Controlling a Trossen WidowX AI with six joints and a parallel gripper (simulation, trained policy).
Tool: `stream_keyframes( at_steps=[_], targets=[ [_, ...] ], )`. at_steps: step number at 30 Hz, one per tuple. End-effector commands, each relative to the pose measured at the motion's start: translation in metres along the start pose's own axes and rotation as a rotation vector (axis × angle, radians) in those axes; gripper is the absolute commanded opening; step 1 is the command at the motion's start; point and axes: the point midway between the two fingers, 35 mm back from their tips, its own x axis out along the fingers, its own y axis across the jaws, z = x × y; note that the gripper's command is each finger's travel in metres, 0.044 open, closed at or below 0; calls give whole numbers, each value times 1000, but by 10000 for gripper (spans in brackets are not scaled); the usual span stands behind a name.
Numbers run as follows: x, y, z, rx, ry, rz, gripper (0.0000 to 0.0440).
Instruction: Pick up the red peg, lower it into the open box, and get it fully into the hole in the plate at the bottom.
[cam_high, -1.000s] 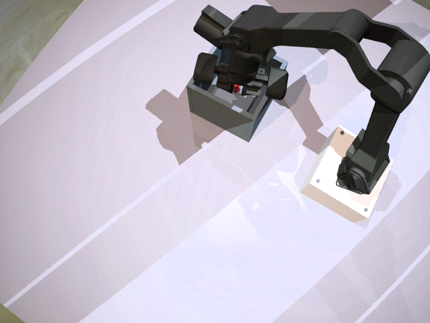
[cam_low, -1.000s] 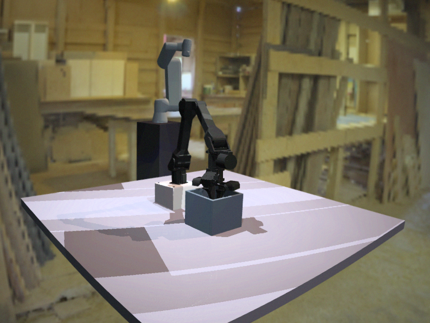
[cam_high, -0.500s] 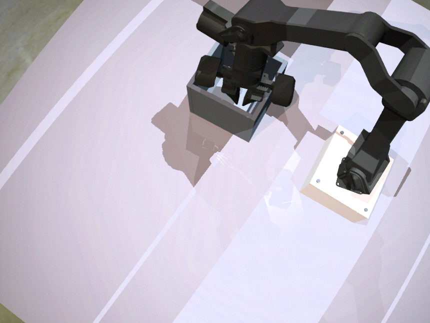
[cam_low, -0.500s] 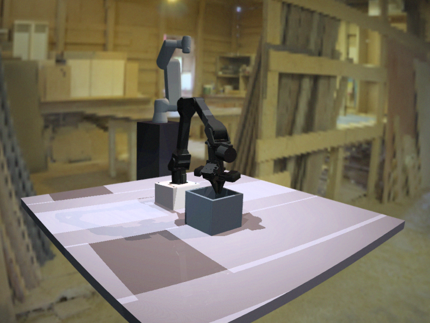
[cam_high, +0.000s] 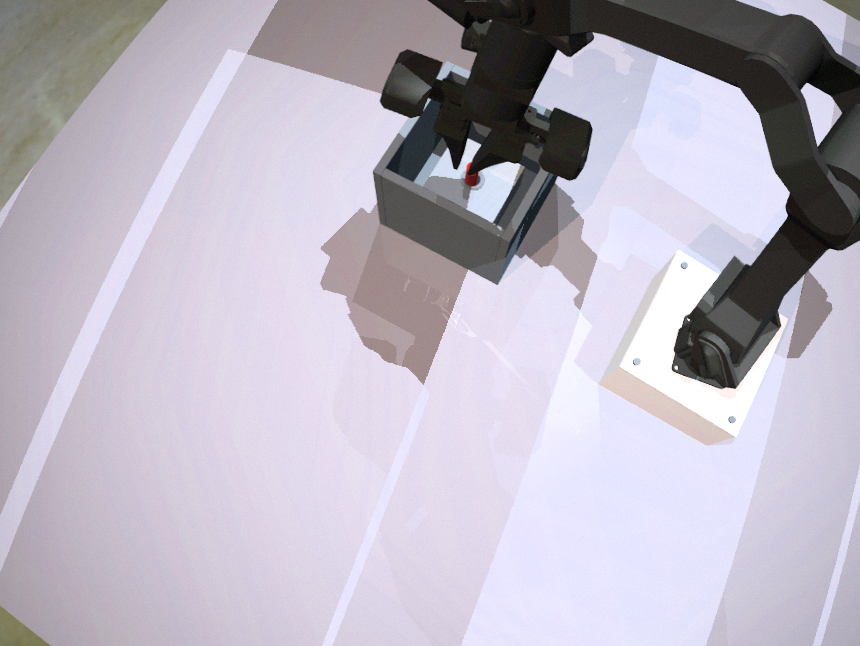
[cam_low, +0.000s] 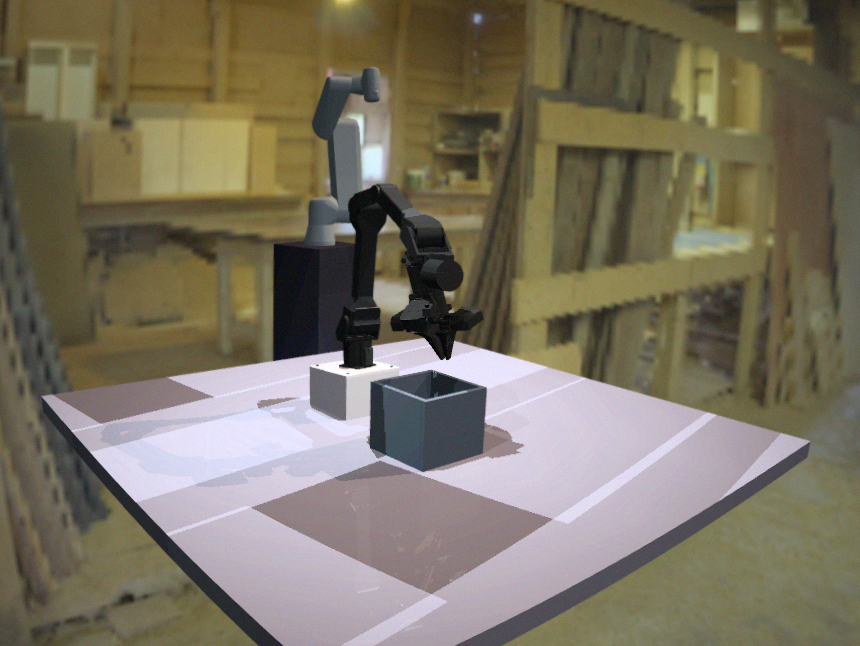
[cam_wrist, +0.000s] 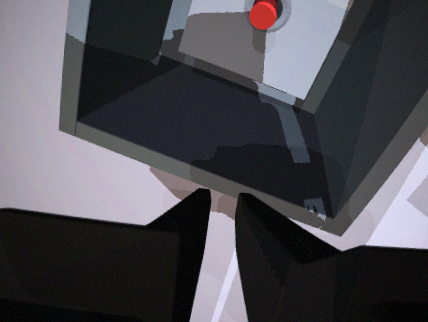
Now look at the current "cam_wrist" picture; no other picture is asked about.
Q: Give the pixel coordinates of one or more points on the red peg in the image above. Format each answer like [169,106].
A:
[263,13]

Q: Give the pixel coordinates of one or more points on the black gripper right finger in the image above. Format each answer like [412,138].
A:
[288,274]

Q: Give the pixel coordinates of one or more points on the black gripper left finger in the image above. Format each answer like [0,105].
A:
[149,272]

